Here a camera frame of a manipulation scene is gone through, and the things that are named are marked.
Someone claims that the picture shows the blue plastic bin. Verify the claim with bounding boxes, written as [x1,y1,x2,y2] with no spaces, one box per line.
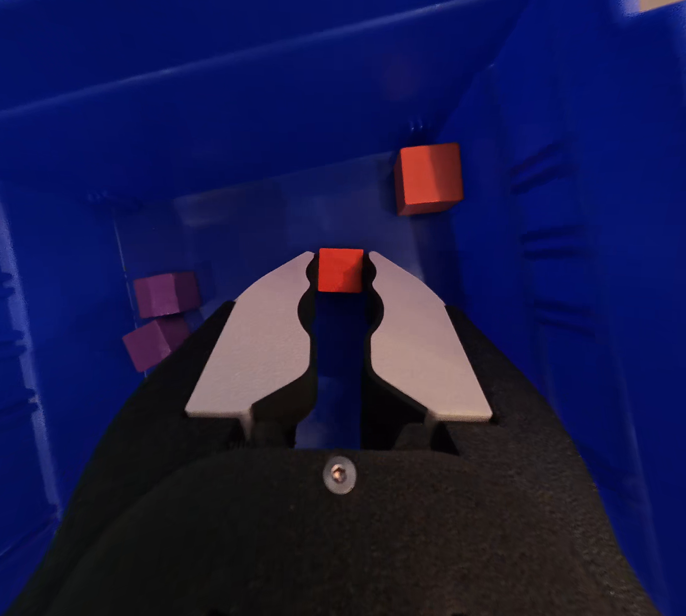
[0,0,686,601]

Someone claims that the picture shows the purple wooden cube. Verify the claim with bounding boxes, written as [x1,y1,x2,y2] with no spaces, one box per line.
[121,317,192,374]
[132,271,202,319]

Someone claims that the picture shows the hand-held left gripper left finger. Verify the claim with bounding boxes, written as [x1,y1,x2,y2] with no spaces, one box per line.
[184,251,321,445]

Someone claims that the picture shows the red wooden cube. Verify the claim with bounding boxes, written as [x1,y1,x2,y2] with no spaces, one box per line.
[394,142,463,216]
[317,247,365,294]

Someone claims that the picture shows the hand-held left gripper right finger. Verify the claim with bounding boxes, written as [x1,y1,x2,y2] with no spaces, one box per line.
[360,251,495,445]

